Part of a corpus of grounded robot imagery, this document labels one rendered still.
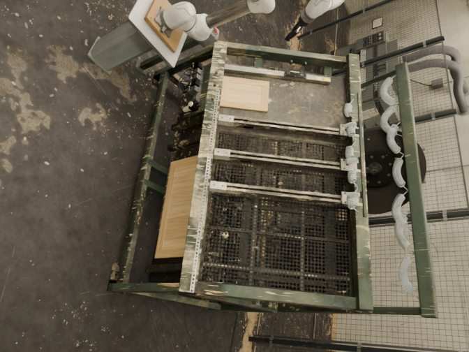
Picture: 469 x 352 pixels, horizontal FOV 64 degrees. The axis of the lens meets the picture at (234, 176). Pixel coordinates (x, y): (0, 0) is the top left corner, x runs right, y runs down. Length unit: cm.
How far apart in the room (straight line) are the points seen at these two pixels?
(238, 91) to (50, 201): 173
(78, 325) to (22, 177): 114
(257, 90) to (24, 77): 181
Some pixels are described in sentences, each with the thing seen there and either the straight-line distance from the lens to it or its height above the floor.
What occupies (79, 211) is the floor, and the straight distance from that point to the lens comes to 317.
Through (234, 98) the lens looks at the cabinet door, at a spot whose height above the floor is 98.
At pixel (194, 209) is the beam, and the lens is 277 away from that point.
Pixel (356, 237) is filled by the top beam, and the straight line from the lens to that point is 288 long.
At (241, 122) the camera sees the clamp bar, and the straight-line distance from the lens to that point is 308.
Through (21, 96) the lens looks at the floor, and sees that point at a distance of 315.
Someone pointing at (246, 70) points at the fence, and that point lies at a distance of 343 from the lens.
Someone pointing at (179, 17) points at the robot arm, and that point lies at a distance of 304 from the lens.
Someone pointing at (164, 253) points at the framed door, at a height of 36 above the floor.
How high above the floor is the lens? 265
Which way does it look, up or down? 34 degrees down
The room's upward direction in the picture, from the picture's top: 79 degrees clockwise
